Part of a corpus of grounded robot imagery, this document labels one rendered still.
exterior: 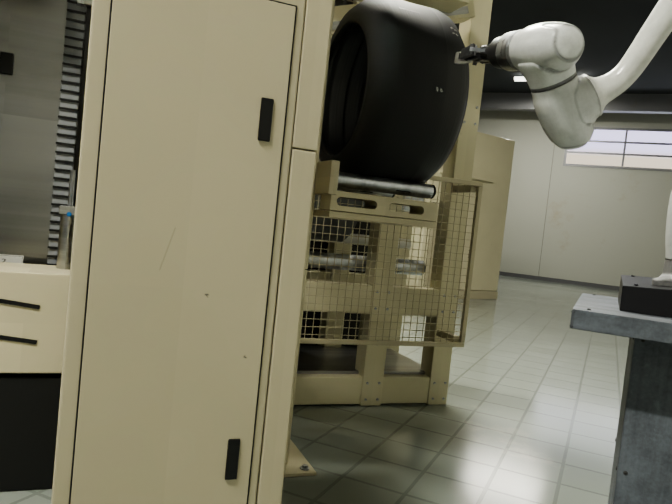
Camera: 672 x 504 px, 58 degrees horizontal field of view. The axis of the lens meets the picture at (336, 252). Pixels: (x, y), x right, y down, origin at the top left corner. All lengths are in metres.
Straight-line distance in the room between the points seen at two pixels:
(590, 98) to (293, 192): 0.70
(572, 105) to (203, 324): 0.91
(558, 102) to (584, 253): 11.56
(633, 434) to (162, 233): 1.05
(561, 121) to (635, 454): 0.73
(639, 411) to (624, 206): 11.57
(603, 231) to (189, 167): 12.13
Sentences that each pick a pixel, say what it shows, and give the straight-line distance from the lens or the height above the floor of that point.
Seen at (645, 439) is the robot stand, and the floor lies 0.39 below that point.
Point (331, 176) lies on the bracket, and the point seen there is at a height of 0.90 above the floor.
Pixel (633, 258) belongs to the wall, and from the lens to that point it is 12.95.
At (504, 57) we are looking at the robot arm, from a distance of 1.50.
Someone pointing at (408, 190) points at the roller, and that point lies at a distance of 1.88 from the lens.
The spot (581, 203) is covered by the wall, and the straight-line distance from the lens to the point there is 12.98.
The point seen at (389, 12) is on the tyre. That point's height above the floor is 1.38.
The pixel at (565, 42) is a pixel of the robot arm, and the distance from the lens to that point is 1.38.
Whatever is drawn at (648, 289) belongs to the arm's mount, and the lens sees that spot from 1.43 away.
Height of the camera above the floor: 0.78
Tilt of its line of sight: 3 degrees down
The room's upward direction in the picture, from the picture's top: 6 degrees clockwise
